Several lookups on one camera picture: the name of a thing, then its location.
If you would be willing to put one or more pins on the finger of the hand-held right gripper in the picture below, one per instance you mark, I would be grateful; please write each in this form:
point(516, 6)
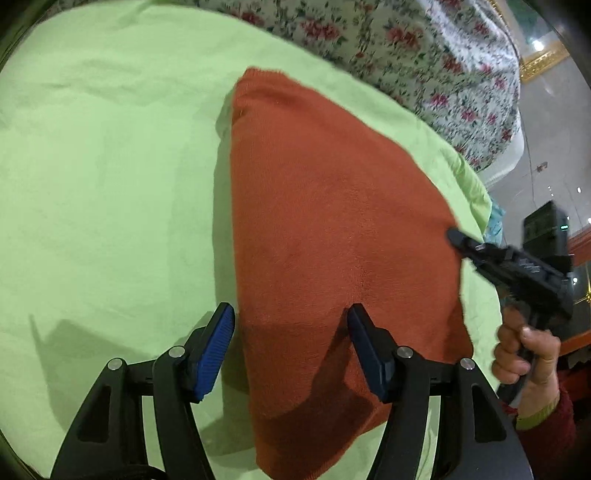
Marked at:
point(480, 251)

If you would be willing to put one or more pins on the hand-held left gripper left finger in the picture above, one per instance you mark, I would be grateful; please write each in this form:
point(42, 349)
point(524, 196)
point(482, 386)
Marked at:
point(214, 355)

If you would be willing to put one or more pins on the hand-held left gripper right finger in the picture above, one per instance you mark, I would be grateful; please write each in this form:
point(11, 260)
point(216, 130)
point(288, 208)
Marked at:
point(369, 355)

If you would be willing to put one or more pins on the orange knit sweater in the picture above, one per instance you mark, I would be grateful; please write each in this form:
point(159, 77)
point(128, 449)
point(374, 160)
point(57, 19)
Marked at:
point(332, 207)

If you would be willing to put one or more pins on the person's right forearm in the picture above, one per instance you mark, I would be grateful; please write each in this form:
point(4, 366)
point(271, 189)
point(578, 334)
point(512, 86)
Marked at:
point(549, 438)

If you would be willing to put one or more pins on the person's right hand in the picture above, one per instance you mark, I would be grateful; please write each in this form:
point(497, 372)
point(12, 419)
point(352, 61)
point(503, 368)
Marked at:
point(540, 360)

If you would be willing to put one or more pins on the teal cloth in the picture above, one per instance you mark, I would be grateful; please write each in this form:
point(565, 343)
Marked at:
point(494, 224)

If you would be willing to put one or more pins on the white red floral quilt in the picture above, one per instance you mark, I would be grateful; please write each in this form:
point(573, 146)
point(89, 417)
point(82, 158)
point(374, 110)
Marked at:
point(415, 50)

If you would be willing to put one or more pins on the light green bed sheet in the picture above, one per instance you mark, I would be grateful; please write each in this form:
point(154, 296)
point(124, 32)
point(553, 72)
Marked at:
point(106, 161)

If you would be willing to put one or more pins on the gold ornate frame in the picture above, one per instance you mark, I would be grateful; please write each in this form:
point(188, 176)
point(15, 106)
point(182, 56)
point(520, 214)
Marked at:
point(542, 62)

